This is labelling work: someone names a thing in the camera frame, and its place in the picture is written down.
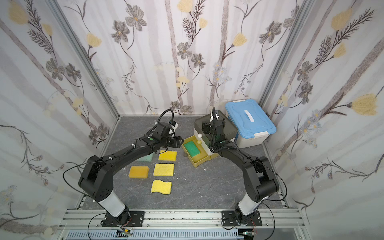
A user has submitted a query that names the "olive green drawer cabinet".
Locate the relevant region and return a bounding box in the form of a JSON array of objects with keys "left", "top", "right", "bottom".
[{"left": 194, "top": 110, "right": 238, "bottom": 156}]

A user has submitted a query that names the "bright yellow foam sponge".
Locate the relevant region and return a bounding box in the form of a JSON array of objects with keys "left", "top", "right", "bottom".
[{"left": 159, "top": 150, "right": 178, "bottom": 162}]

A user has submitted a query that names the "green scouring sponge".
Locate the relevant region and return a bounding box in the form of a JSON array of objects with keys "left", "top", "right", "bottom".
[{"left": 184, "top": 141, "right": 201, "bottom": 158}]

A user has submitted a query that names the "yellow bottom drawer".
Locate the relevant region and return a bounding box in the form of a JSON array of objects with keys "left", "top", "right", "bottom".
[{"left": 182, "top": 136, "right": 219, "bottom": 168}]

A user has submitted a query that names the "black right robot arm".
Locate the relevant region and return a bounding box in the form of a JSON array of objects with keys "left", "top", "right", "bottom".
[{"left": 202, "top": 117, "right": 280, "bottom": 226}]

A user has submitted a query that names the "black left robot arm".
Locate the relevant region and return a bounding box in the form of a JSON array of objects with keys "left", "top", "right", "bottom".
[{"left": 78, "top": 120, "right": 184, "bottom": 227}]

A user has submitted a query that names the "white storage bin blue lid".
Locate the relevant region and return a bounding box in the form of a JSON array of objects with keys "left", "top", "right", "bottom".
[{"left": 225, "top": 99, "right": 277, "bottom": 149}]

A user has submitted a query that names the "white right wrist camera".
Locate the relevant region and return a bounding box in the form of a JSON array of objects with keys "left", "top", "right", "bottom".
[{"left": 210, "top": 109, "right": 217, "bottom": 122}]

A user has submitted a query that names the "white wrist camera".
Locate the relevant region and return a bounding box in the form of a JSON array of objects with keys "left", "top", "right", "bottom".
[
  {"left": 210, "top": 109, "right": 217, "bottom": 122},
  {"left": 169, "top": 121, "right": 178, "bottom": 131}
]

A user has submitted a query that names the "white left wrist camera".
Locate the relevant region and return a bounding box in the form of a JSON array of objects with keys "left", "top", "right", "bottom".
[{"left": 169, "top": 121, "right": 178, "bottom": 131}]

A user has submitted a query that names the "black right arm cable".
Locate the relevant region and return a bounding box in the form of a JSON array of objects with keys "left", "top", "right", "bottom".
[{"left": 260, "top": 161, "right": 288, "bottom": 202}]

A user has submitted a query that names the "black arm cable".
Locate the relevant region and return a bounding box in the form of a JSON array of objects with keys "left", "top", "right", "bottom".
[
  {"left": 62, "top": 163, "right": 94, "bottom": 199},
  {"left": 260, "top": 161, "right": 288, "bottom": 202}
]

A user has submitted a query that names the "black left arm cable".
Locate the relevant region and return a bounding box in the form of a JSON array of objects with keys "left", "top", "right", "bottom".
[{"left": 62, "top": 163, "right": 94, "bottom": 199}]

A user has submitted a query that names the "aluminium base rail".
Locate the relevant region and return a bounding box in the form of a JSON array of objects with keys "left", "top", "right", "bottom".
[{"left": 53, "top": 209, "right": 310, "bottom": 240}]

